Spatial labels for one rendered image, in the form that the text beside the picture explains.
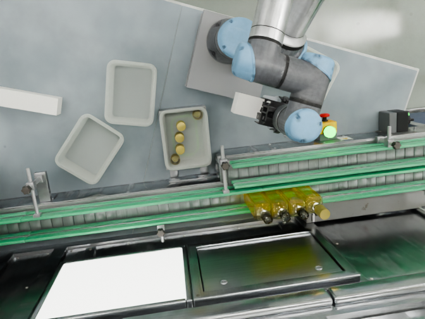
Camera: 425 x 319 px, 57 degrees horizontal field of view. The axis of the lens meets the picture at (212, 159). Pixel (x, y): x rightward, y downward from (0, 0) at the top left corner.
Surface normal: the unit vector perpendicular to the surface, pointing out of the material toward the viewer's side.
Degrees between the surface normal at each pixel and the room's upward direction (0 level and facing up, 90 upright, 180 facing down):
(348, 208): 0
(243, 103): 0
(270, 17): 18
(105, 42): 0
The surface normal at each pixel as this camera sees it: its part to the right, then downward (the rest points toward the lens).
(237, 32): -0.01, 0.21
